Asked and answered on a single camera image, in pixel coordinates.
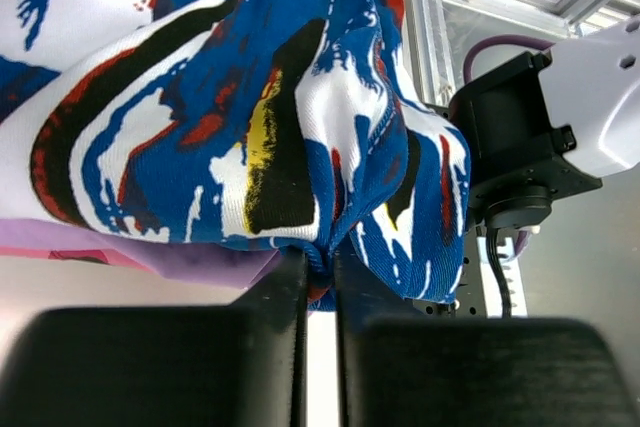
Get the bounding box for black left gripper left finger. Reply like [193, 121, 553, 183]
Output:
[1, 251, 307, 426]

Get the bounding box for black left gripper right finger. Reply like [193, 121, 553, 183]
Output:
[335, 252, 638, 427]

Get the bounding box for blue patterned trousers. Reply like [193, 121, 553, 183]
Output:
[1, 0, 470, 311]

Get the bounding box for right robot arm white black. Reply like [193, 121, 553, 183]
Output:
[449, 17, 639, 230]

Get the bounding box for purple folded trousers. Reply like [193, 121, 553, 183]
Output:
[1, 220, 281, 289]

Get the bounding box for pink patterned folded trousers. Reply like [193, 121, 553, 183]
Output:
[1, 247, 150, 272]

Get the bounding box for white slotted cable duct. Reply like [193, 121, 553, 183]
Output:
[477, 234, 528, 318]

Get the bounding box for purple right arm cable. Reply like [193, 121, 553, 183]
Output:
[462, 34, 556, 83]

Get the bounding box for aluminium mounting rail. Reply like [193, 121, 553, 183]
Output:
[399, 0, 640, 108]

